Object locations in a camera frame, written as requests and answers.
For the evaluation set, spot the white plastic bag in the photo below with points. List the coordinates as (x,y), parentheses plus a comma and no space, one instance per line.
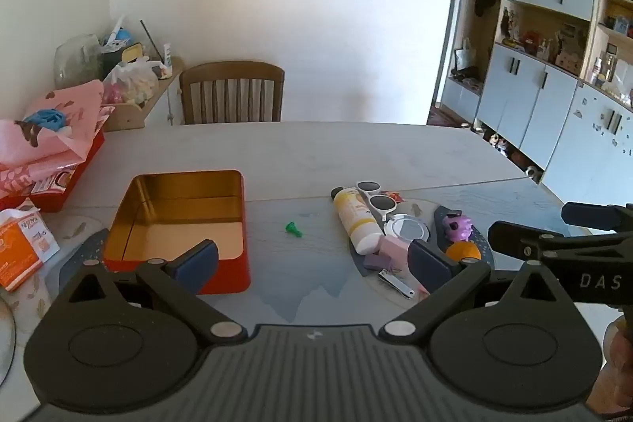
(131,81)

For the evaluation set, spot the small green toy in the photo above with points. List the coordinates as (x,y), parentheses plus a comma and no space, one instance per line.
(292,229)

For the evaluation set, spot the white tube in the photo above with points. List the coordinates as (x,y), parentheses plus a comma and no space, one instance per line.
(167,56)

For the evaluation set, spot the silver nail clipper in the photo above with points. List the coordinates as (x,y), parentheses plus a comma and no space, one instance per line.
(395,283)

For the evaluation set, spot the orange and white packet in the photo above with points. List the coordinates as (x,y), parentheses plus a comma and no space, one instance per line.
(20,254)

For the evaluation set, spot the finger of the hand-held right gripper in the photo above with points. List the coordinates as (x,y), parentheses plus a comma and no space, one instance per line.
(593,215)
(519,241)

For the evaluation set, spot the person's right hand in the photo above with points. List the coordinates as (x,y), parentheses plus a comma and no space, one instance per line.
(620,348)

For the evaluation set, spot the thin black stick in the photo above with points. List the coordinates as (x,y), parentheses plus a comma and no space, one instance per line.
(150,39)

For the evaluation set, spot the white sunglasses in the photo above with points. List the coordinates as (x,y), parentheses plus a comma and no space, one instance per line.
(381,203)

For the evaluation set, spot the red tin box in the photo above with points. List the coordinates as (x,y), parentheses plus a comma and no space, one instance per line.
(188,214)

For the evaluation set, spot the wooden shelf unit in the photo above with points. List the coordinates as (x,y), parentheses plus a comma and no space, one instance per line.
(128,115)

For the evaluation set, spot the white tote bag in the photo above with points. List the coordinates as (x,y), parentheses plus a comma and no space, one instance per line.
(465,55)

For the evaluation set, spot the round silver mirror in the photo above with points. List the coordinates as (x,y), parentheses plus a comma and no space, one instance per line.
(408,226)

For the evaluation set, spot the small red packet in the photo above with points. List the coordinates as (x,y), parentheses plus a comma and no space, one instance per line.
(394,196)

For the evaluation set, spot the clear plastic bag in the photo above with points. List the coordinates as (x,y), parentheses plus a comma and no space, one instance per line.
(76,58)

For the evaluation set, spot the purple toy figure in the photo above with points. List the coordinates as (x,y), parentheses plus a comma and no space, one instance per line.
(457,228)

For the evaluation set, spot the yellow lidded container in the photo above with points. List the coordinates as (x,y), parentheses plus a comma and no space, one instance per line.
(133,52)

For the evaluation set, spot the orange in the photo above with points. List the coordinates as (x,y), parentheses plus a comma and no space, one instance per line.
(462,250)

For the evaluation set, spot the white bottle yellow label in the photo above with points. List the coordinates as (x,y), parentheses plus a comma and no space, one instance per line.
(353,214)

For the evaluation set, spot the purple eraser block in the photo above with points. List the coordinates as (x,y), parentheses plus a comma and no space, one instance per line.
(377,262)

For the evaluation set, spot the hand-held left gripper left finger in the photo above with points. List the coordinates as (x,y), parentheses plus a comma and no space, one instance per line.
(198,266)

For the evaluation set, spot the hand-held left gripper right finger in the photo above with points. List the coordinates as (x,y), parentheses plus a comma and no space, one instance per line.
(430,271)

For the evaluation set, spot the red cardboard box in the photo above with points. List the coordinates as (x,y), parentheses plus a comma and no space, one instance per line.
(74,184)

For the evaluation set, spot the blue cloth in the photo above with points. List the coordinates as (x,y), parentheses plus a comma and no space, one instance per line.
(47,118)

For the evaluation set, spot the wooden chair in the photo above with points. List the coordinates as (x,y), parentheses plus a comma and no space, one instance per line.
(232,73)

